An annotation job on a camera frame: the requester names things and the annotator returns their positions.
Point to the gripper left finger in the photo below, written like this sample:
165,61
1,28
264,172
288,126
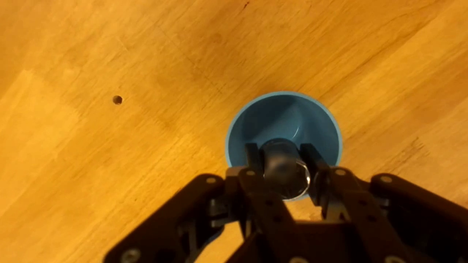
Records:
204,215

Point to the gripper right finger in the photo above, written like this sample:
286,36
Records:
369,208

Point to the silver metal cylinder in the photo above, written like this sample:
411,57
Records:
284,168

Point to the light blue cup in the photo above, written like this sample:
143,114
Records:
281,120

